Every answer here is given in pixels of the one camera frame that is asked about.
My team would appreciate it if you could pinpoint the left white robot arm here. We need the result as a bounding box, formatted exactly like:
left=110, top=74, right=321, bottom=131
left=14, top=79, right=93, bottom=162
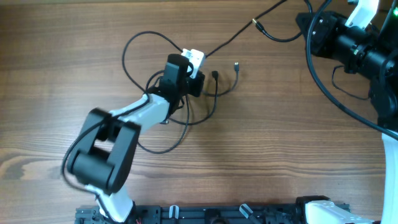
left=63, top=49, right=206, bottom=223

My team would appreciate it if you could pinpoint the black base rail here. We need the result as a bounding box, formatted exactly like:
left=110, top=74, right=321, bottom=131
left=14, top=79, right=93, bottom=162
left=74, top=203, right=352, bottom=224

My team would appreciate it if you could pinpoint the black USB cable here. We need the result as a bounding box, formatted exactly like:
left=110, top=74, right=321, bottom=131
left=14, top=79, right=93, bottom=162
left=251, top=0, right=313, bottom=44

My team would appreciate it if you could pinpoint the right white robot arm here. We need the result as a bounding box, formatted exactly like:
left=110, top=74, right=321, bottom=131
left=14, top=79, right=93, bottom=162
left=295, top=1, right=397, bottom=223

